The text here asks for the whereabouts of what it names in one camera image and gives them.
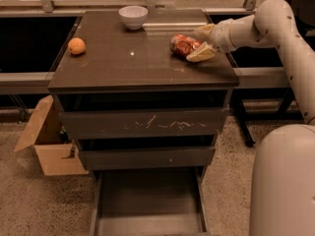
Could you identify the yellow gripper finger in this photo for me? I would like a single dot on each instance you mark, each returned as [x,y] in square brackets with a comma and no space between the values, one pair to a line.
[204,52]
[204,31]

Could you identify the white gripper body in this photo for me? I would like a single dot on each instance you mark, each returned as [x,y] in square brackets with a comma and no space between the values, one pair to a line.
[220,34]

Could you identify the red coke can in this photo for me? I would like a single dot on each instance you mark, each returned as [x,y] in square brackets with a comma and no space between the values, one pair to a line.
[183,45]

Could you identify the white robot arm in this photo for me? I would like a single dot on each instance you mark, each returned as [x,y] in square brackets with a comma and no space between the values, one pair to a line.
[283,175]

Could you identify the grey top drawer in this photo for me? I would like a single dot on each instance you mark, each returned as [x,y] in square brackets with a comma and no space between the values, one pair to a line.
[143,114]

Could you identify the grey drawer cabinet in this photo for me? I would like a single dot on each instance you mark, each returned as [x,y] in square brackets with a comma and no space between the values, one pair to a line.
[122,60]

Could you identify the grey middle drawer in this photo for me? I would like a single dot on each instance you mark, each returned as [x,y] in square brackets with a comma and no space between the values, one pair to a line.
[150,152]

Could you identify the grey open bottom drawer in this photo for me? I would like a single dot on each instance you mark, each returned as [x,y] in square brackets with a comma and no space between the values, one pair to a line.
[149,202]

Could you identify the black metal table leg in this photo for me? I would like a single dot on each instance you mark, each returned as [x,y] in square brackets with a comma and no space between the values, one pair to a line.
[240,113]

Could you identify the white ceramic bowl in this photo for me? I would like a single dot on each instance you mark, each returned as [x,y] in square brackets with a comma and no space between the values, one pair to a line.
[133,17]

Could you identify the black side table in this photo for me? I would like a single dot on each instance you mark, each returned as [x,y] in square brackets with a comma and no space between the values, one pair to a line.
[304,10]

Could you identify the orange fruit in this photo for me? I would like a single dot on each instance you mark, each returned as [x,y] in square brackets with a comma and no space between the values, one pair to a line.
[76,46]

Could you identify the brown cardboard box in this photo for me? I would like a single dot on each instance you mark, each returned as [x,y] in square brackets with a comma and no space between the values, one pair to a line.
[42,133]

